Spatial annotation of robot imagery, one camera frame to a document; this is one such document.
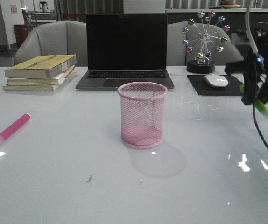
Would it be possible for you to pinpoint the pink mesh pen holder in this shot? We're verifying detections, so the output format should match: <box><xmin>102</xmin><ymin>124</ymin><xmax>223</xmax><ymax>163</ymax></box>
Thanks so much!
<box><xmin>117</xmin><ymin>82</ymin><xmax>168</xmax><ymax>148</ymax></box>

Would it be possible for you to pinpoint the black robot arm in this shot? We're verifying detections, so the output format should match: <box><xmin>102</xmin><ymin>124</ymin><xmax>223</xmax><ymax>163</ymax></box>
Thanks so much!
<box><xmin>225</xmin><ymin>0</ymin><xmax>268</xmax><ymax>105</ymax></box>

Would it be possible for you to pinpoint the middle book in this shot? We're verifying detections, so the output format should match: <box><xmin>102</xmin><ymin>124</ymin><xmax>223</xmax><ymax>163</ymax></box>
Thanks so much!
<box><xmin>7</xmin><ymin>65</ymin><xmax>75</xmax><ymax>85</ymax></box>

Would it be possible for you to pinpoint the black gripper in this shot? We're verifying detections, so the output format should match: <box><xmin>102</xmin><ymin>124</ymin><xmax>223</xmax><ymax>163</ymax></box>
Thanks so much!
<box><xmin>225</xmin><ymin>49</ymin><xmax>268</xmax><ymax>105</ymax></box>

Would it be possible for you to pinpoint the ferris wheel desk ornament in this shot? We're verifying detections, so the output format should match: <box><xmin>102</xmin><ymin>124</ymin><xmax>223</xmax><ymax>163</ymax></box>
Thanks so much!
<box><xmin>182</xmin><ymin>10</ymin><xmax>231</xmax><ymax>74</ymax></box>

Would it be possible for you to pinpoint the white computer mouse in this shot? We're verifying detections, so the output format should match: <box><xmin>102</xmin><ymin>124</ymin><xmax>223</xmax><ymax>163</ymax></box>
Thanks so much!
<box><xmin>203</xmin><ymin>74</ymin><xmax>229</xmax><ymax>88</ymax></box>

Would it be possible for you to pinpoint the red trash bin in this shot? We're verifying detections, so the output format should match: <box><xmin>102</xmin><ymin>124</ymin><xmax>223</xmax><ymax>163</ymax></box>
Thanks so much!
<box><xmin>13</xmin><ymin>24</ymin><xmax>28</xmax><ymax>47</ymax></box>

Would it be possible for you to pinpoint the pink highlighter pen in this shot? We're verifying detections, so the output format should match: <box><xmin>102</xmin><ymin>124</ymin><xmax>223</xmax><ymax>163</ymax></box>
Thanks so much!
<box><xmin>0</xmin><ymin>113</ymin><xmax>31</xmax><ymax>145</ymax></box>

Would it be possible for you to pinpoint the top yellow book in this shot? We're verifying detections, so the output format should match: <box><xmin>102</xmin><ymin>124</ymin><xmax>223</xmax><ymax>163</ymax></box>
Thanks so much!
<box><xmin>4</xmin><ymin>54</ymin><xmax>77</xmax><ymax>79</ymax></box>

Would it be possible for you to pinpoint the black mouse pad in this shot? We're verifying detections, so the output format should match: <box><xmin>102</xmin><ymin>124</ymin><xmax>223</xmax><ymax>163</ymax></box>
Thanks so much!
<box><xmin>187</xmin><ymin>75</ymin><xmax>242</xmax><ymax>96</ymax></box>

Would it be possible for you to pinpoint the right grey armchair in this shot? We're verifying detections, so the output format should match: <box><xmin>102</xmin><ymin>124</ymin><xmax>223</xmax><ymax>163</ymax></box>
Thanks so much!
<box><xmin>167</xmin><ymin>21</ymin><xmax>244</xmax><ymax>66</ymax></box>

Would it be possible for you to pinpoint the green highlighter pen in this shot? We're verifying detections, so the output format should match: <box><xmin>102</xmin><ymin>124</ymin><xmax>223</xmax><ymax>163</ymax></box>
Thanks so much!
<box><xmin>239</xmin><ymin>84</ymin><xmax>268</xmax><ymax>119</ymax></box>

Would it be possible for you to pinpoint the fruit bowl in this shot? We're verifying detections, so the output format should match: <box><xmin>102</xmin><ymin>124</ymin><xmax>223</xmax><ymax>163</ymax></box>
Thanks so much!
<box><xmin>219</xmin><ymin>0</ymin><xmax>240</xmax><ymax>9</ymax></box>

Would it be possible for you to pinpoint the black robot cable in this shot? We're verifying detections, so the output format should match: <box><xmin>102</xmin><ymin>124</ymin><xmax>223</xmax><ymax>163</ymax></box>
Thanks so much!
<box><xmin>252</xmin><ymin>53</ymin><xmax>268</xmax><ymax>170</ymax></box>

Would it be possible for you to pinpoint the left grey armchair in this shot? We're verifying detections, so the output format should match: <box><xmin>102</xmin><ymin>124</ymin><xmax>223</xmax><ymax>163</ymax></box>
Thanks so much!
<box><xmin>14</xmin><ymin>20</ymin><xmax>88</xmax><ymax>66</ymax></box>

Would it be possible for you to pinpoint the bottom book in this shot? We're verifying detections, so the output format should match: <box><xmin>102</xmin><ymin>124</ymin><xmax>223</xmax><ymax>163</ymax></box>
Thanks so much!
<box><xmin>3</xmin><ymin>72</ymin><xmax>73</xmax><ymax>91</ymax></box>

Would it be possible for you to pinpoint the grey armchair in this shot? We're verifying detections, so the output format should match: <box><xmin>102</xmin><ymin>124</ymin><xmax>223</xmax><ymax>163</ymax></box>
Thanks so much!
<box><xmin>14</xmin><ymin>20</ymin><xmax>88</xmax><ymax>66</ymax></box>
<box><xmin>167</xmin><ymin>21</ymin><xmax>244</xmax><ymax>66</ymax></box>

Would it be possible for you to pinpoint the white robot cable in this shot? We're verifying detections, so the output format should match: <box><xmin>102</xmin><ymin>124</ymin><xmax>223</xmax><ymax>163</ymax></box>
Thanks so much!
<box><xmin>245</xmin><ymin>0</ymin><xmax>258</xmax><ymax>54</ymax></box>

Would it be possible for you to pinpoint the grey laptop computer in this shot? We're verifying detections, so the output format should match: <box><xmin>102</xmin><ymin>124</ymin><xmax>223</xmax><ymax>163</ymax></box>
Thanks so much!
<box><xmin>76</xmin><ymin>13</ymin><xmax>174</xmax><ymax>91</ymax></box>

